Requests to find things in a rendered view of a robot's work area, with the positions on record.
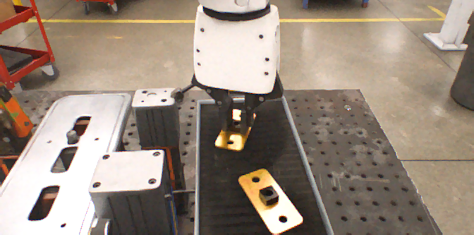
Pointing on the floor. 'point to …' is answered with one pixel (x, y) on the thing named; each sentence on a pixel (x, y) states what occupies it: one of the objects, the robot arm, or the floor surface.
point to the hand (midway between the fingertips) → (236, 116)
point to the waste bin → (465, 70)
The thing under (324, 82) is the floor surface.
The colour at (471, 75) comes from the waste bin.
